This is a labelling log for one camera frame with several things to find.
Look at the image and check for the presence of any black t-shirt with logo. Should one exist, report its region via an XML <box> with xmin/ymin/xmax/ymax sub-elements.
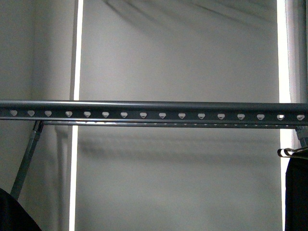
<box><xmin>285</xmin><ymin>158</ymin><xmax>308</xmax><ymax>231</ymax></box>

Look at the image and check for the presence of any grey roller window blind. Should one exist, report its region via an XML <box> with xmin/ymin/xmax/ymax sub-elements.
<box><xmin>75</xmin><ymin>0</ymin><xmax>282</xmax><ymax>231</ymax></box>

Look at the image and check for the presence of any grey rack left leg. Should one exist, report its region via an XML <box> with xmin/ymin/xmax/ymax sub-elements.
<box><xmin>10</xmin><ymin>121</ymin><xmax>44</xmax><ymax>200</ymax></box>

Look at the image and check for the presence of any grey rack right leg joint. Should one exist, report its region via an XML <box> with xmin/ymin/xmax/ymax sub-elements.
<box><xmin>295</xmin><ymin>126</ymin><xmax>308</xmax><ymax>147</ymax></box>

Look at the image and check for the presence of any black cloth at lower left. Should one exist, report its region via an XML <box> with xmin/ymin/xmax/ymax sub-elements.
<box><xmin>0</xmin><ymin>189</ymin><xmax>41</xmax><ymax>231</ymax></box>

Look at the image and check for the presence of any grey perforated rear rack rail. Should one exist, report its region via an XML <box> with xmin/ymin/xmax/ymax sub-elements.
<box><xmin>43</xmin><ymin>121</ymin><xmax>303</xmax><ymax>129</ymax></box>

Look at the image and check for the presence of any grey perforated rack rail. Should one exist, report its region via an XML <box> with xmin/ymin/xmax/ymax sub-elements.
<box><xmin>0</xmin><ymin>100</ymin><xmax>308</xmax><ymax>123</ymax></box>
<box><xmin>43</xmin><ymin>121</ymin><xmax>303</xmax><ymax>129</ymax></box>

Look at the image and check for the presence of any grey perforated front rack rail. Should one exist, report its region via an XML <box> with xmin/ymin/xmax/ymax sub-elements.
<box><xmin>0</xmin><ymin>100</ymin><xmax>308</xmax><ymax>123</ymax></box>

